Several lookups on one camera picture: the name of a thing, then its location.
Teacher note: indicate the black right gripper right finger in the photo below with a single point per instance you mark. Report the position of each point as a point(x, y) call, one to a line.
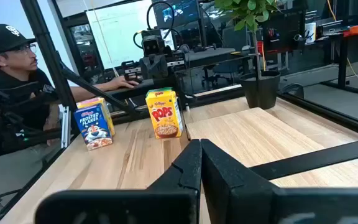
point(228, 186)

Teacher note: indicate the grey desk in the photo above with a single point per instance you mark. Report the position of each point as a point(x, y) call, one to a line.
point(213, 54)

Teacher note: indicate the black cap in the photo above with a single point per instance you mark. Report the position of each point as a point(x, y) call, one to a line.
point(2, 37)

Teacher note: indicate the orange tool case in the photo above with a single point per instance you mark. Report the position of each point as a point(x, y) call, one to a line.
point(357, 29)

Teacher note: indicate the large white screen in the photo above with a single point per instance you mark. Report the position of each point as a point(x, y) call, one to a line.
point(120, 34)

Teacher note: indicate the blue Frosted Flakes cereal box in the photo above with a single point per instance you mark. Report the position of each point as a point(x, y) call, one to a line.
point(93, 124)

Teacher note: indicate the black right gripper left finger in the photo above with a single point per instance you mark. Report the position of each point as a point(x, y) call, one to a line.
point(179, 174)

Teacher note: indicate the white mug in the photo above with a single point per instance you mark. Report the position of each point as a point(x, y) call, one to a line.
point(310, 32)

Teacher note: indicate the eyeglasses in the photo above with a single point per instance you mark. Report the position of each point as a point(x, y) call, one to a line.
point(30, 48)

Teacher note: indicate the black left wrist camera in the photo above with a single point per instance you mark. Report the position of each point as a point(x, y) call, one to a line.
point(152, 45)

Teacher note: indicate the green leafy plant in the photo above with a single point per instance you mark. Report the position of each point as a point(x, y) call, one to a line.
point(247, 12)

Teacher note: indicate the wooden shelf with black frame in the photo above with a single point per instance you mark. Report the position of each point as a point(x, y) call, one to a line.
point(259, 133)

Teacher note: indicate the silver aluminium bracket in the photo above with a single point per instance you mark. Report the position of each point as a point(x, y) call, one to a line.
point(65, 127)

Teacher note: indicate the person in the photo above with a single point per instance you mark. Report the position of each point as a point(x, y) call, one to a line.
point(17, 93)

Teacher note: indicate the person's hand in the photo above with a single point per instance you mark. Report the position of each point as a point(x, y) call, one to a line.
point(123, 83)

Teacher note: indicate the dark work desk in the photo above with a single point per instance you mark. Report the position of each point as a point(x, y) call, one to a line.
point(148, 85)

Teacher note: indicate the black standing desk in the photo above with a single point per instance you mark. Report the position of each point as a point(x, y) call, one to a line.
point(342, 62)

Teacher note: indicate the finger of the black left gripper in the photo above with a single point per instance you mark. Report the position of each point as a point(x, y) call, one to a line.
point(148, 70)
point(161, 70)

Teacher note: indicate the dark computer monitor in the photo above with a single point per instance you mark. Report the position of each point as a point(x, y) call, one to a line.
point(179, 12)

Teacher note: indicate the black plant pot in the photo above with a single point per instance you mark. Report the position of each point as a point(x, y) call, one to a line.
point(259, 90)

